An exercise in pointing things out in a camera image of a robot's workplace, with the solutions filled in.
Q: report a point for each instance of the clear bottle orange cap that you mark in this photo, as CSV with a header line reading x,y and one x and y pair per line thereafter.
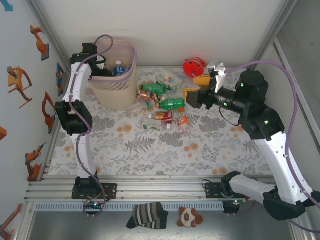
x,y
183,121

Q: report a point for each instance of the blue label bottle white cap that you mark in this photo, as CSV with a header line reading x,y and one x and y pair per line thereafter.
x,y
118,70

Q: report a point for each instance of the green plastic soda bottle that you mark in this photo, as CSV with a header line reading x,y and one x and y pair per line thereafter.
x,y
153,88
172,104

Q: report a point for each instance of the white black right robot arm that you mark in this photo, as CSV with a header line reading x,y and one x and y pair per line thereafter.
x,y
275,160

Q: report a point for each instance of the pink translucent bin liner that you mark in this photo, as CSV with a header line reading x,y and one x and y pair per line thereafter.
x,y
120,50

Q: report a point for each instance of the beige ribbed plastic bin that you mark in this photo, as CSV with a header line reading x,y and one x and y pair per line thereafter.
x,y
115,95

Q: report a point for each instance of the red plastic toy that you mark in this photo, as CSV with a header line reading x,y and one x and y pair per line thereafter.
x,y
191,67

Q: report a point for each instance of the small red white bottle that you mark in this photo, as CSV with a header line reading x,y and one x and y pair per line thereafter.
x,y
168,127

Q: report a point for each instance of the brown copper label bottle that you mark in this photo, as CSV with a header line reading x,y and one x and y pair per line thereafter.
x,y
147,95

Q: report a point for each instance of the small orange robot sticker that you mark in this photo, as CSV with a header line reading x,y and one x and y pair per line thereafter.
x,y
41,47

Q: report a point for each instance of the clear bottle green white label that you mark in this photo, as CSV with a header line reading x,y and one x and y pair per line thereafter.
x,y
152,126

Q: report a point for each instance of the clear square plastic bottle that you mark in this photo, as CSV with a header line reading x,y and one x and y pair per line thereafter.
x,y
135,110

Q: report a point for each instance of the floral print tablecloth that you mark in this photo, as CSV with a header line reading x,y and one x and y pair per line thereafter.
x,y
150,160

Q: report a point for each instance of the orange clawed robot sticker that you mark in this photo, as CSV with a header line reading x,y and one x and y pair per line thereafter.
x,y
13,83

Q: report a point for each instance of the brown white plush toy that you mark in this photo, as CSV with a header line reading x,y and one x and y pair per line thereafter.
x,y
190,217

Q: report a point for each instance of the striped black grey sock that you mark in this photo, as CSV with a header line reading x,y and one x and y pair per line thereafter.
x,y
147,216

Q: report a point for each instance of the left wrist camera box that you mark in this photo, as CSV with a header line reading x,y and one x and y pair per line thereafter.
x,y
101,62

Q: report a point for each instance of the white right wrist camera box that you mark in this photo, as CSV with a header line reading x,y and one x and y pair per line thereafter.
x,y
217,70

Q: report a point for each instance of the blue orange wall sticker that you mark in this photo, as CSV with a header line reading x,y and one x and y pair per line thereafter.
x,y
60,75

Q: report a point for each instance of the aluminium frame post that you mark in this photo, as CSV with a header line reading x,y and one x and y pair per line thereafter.
x,y
273,32
53,33

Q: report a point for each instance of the blue gantry wall sticker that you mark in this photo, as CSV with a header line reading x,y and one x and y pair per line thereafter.
x,y
8,7

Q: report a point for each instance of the aluminium frame rail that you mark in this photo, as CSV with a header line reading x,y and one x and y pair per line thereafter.
x,y
162,192

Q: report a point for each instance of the orange machine wall sticker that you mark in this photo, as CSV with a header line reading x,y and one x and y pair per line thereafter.
x,y
2,133

